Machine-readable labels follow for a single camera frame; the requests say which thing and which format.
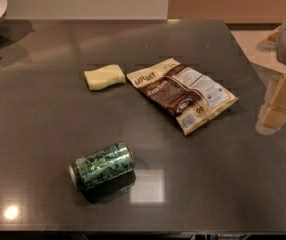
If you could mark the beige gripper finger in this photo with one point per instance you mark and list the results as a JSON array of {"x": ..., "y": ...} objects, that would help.
[{"x": 272, "y": 114}]

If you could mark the green soda can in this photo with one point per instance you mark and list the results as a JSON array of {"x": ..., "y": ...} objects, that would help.
[{"x": 101, "y": 166}]

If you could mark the brown and white snack bag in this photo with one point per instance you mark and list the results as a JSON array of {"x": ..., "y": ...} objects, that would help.
[{"x": 191, "y": 97}]

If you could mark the yellow sponge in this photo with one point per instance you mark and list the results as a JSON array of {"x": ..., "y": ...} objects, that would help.
[{"x": 104, "y": 77}]

